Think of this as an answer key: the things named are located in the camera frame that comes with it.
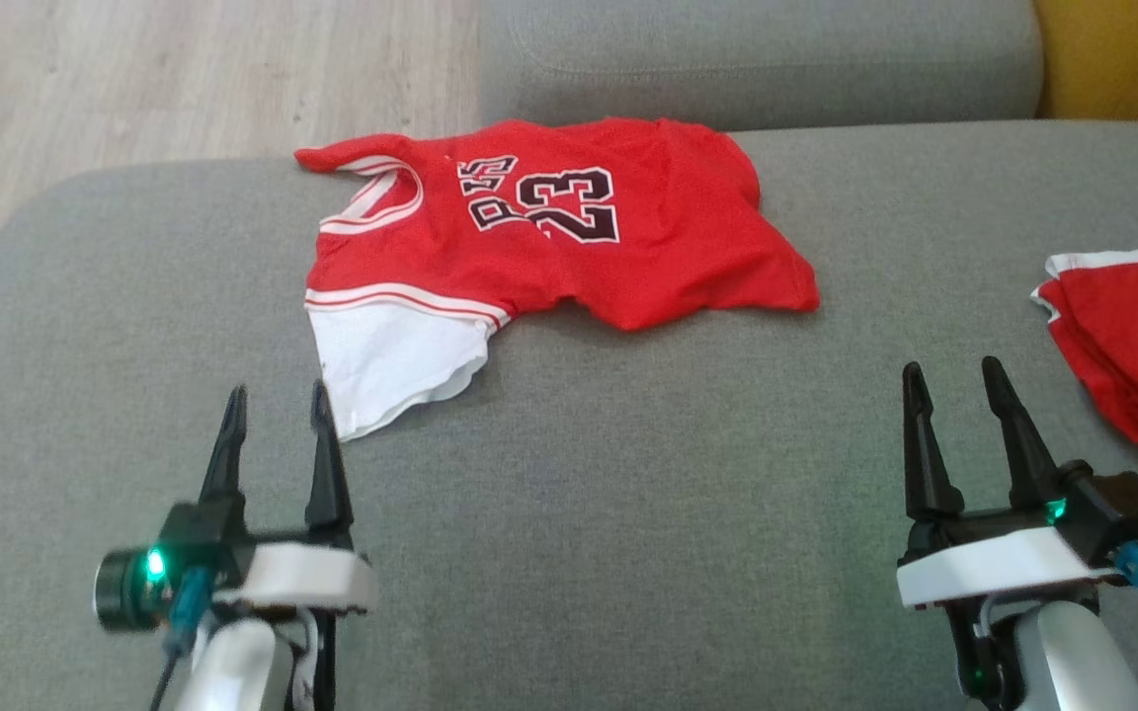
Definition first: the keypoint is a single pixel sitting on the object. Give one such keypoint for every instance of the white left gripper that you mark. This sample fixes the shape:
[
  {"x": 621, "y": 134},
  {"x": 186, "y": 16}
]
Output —
[{"x": 307, "y": 578}]

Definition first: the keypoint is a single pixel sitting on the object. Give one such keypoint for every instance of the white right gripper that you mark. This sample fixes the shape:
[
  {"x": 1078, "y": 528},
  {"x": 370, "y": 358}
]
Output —
[{"x": 994, "y": 563}]

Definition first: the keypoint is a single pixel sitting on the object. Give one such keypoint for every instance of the red shorts white stripe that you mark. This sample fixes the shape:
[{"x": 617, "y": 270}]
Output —
[{"x": 1137, "y": 346}]

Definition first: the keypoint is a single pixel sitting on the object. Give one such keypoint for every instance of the red white basketball jersey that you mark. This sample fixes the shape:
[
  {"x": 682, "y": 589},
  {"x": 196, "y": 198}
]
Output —
[{"x": 668, "y": 237}]

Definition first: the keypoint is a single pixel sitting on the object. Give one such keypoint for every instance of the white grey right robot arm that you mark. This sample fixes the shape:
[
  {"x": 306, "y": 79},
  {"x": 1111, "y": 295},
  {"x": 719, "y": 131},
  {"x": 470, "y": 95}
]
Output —
[{"x": 1073, "y": 662}]

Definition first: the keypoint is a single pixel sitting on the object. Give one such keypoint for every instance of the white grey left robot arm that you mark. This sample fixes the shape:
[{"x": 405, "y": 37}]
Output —
[{"x": 233, "y": 671}]

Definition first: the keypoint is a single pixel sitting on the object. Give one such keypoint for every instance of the large grey sofa seat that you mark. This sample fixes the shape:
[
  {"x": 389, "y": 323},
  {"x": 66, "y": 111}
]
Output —
[{"x": 628, "y": 513}]

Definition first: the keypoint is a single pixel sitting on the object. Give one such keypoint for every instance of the mustard yellow panel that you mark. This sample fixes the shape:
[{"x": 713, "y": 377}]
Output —
[{"x": 1122, "y": 54}]

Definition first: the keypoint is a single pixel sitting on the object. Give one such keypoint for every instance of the grey sofa cushion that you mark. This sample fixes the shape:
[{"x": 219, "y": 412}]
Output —
[{"x": 757, "y": 59}]

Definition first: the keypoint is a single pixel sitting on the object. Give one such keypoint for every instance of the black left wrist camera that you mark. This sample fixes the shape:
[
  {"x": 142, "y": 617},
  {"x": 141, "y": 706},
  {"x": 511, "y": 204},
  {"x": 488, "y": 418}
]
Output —
[{"x": 199, "y": 538}]

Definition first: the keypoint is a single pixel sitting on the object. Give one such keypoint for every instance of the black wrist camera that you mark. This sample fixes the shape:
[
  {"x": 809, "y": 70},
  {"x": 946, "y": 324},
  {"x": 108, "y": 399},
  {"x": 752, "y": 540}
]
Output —
[
  {"x": 199, "y": 538},
  {"x": 1122, "y": 513}
]

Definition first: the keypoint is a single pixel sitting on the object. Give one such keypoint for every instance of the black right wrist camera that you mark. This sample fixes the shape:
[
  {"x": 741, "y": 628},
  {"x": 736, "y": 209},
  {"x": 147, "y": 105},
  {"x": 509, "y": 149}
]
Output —
[{"x": 1122, "y": 513}]

